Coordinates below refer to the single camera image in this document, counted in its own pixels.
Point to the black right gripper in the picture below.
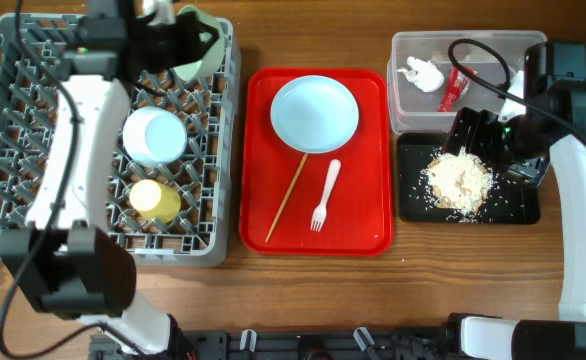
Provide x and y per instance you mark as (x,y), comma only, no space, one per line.
(483,123)

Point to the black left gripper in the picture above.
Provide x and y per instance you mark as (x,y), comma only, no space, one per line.
(190,28)

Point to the pale green bowl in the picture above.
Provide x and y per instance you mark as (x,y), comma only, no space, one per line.
(210,44)

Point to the red snack wrapper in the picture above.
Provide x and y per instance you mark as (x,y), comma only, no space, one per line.
(457,85)

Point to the white tissue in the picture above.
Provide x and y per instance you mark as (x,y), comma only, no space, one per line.
(423,74)

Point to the pale blue bowl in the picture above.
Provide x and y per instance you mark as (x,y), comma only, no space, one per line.
(153,136)

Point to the white round plate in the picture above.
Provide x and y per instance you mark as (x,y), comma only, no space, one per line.
(314,114)

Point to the wooden chopstick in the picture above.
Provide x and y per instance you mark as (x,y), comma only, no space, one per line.
(286,197)

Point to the yellow plastic cup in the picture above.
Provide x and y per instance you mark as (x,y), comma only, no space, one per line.
(154,200)

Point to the white plastic fork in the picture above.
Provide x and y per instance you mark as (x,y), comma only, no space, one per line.
(320,212)

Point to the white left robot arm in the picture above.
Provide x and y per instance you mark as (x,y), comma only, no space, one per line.
(63,260)

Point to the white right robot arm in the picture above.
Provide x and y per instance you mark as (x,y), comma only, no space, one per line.
(553,126)

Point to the rice food waste pile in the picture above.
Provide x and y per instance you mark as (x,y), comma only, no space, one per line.
(460,183)

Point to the black food waste tray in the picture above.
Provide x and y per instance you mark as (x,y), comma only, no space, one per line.
(507,203)

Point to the grey dishwasher rack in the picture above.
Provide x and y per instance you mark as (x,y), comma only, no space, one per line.
(198,235)

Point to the clear plastic bin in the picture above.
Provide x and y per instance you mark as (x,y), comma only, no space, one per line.
(412,110)

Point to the red plastic tray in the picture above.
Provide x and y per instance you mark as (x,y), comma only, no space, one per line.
(359,212)

